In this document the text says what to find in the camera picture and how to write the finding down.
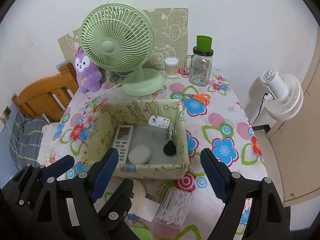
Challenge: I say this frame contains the white air conditioner remote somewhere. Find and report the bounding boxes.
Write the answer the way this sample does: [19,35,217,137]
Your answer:
[112,125,134,165]

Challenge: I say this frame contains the keys with black fob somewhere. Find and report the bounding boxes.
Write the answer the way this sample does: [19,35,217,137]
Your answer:
[163,122,176,156]

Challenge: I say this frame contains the white power adapter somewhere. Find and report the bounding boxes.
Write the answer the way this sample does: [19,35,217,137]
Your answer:
[148,115,171,129]

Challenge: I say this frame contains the white paper card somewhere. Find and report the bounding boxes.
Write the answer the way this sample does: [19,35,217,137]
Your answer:
[135,198,160,222]

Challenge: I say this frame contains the plaid blue bedding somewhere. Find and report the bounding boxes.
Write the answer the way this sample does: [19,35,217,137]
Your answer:
[9,112,49,170]

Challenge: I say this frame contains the clear box of floss picks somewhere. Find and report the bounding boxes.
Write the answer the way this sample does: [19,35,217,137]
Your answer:
[155,187,193,229]

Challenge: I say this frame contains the floral tablecloth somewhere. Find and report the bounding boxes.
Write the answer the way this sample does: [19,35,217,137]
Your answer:
[37,70,267,239]

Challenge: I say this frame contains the wooden chair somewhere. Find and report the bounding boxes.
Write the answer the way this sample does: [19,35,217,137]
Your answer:
[11,62,79,122]

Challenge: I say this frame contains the yellow patterned storage box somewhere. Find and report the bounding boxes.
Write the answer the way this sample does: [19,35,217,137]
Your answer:
[79,99,189,180]

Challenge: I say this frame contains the purple plush toy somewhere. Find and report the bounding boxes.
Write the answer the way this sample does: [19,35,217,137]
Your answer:
[73,47,103,93]

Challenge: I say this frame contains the white standing fan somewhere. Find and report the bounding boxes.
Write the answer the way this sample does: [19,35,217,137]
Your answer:
[262,69,304,122]

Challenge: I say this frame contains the green desk fan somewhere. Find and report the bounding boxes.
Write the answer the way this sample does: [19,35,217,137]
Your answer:
[80,3,165,97]

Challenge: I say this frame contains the cotton swab container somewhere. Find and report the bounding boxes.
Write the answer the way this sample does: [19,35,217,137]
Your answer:
[164,57,180,78]

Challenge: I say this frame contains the glass mason jar mug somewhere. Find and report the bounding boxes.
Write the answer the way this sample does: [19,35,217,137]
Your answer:
[184,47,214,87]

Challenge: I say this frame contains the green plastic cup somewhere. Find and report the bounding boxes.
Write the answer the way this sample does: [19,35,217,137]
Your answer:
[196,35,213,53]

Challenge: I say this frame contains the fan power cable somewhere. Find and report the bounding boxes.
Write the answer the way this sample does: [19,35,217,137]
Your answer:
[83,71,137,106]

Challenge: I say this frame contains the white fan black cable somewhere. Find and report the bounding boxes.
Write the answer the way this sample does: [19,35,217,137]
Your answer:
[251,92,270,126]

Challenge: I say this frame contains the orange handled scissors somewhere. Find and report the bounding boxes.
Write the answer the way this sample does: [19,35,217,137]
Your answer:
[175,92,211,106]

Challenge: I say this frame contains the beige cartoon wall mat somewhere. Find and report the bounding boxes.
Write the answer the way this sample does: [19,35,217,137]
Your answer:
[57,8,188,70]

